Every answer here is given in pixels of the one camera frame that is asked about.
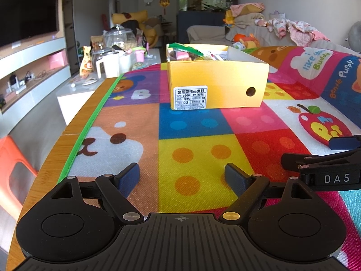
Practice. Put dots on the dark blue cabinet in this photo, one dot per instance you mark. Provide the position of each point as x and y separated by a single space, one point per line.
197 19

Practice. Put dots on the red yellow hanging ornament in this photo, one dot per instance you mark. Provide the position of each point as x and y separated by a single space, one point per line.
164 2

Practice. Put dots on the grey sofa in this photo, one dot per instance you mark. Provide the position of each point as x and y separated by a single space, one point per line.
208 34

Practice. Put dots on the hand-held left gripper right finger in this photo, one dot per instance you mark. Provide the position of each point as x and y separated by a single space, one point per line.
234 179

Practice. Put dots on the brown snack bag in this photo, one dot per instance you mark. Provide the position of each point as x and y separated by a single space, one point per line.
97 43

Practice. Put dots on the colourful printed play mat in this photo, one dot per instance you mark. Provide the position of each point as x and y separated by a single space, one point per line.
194 124

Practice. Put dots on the white coffee table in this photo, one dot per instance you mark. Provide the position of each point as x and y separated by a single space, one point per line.
81 96

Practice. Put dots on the yellow cartoon snack bag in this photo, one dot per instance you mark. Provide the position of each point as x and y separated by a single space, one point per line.
86 62

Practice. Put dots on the pink cup with green lid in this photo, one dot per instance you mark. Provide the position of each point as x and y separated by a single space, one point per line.
139 55

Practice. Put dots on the grey television cabinet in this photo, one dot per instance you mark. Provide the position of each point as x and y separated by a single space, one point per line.
31 62

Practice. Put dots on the large glass jar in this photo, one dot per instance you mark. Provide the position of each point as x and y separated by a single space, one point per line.
121 36

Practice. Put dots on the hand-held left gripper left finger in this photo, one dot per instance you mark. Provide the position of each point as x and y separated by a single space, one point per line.
128 179

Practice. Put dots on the orange plush toy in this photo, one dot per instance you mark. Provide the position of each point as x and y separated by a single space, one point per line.
246 41

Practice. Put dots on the white container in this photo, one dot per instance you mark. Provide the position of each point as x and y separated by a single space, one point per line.
125 62

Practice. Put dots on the pink snack packet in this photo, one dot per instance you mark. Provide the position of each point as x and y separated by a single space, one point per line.
180 56

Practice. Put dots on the pink baby clothes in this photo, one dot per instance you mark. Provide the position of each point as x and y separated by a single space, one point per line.
299 28

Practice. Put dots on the yellow plush chair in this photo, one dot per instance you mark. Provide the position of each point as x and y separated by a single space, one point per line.
146 22

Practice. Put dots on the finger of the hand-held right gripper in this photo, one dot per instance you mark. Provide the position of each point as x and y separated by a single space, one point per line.
324 161
345 143

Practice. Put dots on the black television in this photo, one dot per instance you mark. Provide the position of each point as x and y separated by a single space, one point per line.
28 8

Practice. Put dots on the white kettle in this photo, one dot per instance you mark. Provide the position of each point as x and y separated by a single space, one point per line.
110 65

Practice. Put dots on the pile of folded blankets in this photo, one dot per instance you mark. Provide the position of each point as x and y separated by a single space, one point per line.
245 14

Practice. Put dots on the orange plastic stool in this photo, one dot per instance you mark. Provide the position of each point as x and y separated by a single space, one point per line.
14 163

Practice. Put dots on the grey ball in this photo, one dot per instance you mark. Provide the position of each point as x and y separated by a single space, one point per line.
354 38

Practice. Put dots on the yellow cardboard shoe box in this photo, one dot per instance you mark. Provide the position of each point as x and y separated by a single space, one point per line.
220 82

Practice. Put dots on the glass fish tank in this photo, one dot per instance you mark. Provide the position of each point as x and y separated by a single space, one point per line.
211 1

